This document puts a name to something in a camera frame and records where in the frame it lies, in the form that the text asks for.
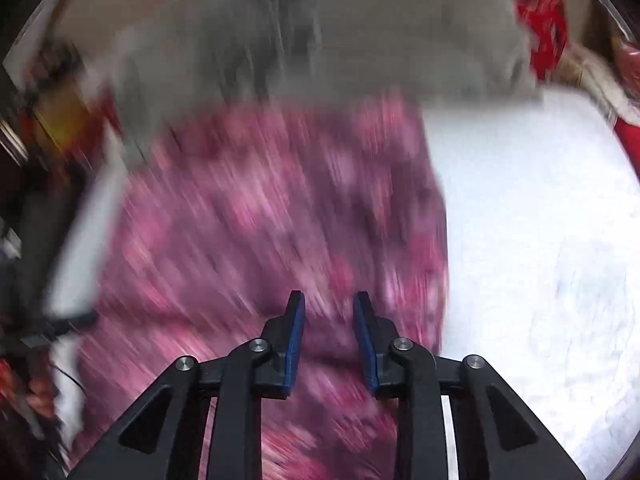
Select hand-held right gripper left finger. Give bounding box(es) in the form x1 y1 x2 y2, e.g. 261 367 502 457
67 290 307 480

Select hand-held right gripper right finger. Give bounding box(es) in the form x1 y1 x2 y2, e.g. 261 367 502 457
352 291 588 480

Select purple floral fleece clothes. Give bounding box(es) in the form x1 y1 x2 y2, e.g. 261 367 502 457
67 91 451 480

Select white quilted bedspread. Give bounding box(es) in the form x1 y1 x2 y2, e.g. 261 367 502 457
45 87 640 471

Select grey floral pillow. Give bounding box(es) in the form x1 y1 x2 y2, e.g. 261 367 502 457
107 0 545 128

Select plain red cloth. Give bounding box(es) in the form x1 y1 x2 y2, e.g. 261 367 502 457
613 114 640 160

